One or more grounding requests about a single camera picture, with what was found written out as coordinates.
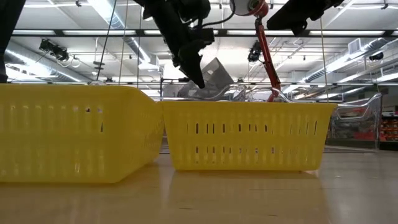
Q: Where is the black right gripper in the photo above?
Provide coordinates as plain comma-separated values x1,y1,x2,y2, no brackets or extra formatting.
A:
266,0,345,37

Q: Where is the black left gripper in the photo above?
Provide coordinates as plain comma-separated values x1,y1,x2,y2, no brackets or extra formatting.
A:
167,0,215,88

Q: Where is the dark grey plastic basket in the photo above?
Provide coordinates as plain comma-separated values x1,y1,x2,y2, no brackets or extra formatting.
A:
177,57,248,101

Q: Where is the yellow slotted plastic basket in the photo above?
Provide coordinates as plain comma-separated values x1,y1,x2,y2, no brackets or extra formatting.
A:
160,100,338,172
0,83,165,184

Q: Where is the red desk lamp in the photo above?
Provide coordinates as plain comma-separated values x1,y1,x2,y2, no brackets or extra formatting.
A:
229,0,282,103

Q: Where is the black overhead light beam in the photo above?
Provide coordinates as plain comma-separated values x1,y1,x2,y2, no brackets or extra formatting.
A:
12,29,398,37

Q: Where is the black overhead camera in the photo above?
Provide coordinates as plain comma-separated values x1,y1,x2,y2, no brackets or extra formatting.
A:
247,40,262,63

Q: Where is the thin hanging black cable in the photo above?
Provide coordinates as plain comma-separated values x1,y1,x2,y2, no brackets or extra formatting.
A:
95,0,118,81

